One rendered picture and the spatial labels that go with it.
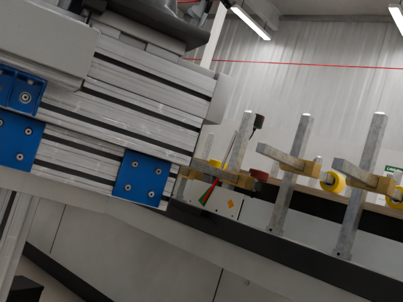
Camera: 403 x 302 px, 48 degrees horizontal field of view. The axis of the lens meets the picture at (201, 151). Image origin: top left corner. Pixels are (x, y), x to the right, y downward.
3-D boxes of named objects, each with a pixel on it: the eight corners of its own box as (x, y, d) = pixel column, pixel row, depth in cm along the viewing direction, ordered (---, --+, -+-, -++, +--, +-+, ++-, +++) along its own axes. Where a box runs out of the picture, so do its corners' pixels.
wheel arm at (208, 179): (143, 164, 166) (147, 153, 167) (138, 163, 169) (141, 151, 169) (216, 187, 198) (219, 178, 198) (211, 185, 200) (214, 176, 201)
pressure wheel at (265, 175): (253, 198, 172) (262, 169, 173) (237, 193, 178) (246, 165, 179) (265, 202, 178) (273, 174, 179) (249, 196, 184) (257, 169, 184)
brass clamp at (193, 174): (192, 180, 181) (195, 168, 182) (170, 173, 191) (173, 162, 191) (202, 183, 186) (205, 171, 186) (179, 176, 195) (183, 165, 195)
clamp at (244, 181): (243, 188, 165) (247, 174, 165) (216, 180, 174) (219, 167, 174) (252, 190, 169) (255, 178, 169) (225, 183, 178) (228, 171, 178)
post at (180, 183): (173, 204, 187) (207, 93, 190) (168, 201, 189) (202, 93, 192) (179, 205, 189) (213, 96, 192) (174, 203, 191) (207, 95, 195)
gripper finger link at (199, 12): (185, 22, 156) (193, -3, 157) (200, 29, 158) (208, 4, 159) (188, 20, 153) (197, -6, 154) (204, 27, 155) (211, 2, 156)
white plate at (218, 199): (235, 220, 163) (243, 193, 164) (185, 202, 181) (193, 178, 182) (236, 220, 164) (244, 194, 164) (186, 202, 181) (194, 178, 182)
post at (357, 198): (342, 264, 135) (385, 111, 138) (331, 260, 138) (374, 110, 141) (347, 265, 138) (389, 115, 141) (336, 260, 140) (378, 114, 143)
